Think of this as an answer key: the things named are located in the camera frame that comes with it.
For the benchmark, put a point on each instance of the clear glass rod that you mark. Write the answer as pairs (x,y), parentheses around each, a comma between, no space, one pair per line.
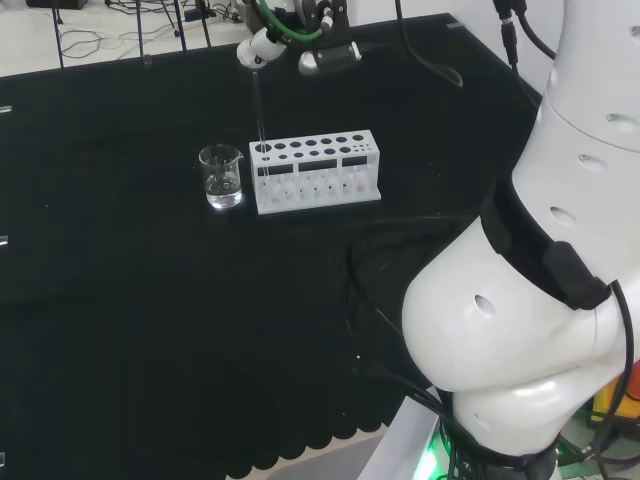
(260,120)

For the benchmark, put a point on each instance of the yellow stop button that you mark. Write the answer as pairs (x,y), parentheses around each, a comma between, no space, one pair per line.
(607,400)

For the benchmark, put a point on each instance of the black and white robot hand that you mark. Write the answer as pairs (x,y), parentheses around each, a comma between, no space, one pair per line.
(332,55)

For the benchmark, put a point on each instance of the black bench cloth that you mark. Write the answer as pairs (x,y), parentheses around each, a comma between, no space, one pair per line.
(175,325)

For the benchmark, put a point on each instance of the small glass beaker with water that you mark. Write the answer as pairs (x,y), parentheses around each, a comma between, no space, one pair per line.
(223,185)

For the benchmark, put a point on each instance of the white test tube rack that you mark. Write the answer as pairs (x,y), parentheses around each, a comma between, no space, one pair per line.
(320,152)

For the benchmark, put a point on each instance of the black tripod leg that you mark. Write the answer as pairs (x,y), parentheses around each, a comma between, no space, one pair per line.
(58,35)
(205,25)
(181,27)
(141,30)

